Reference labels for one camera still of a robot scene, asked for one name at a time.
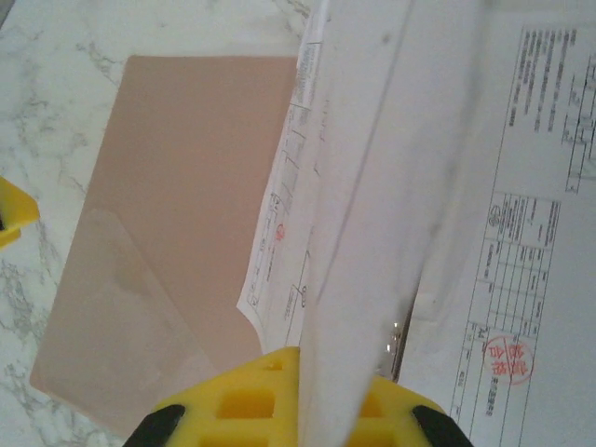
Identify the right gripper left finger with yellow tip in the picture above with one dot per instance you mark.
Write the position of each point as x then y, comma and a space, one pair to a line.
223, 410

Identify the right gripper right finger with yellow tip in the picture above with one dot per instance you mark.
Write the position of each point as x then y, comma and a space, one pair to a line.
400, 414

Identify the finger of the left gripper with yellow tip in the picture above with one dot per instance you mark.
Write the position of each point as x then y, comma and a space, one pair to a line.
16, 214

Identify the printed technical drawing sheet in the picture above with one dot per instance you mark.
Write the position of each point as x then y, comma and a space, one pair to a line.
284, 186
535, 186

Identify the pink paper folder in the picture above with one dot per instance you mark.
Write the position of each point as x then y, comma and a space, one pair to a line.
186, 163

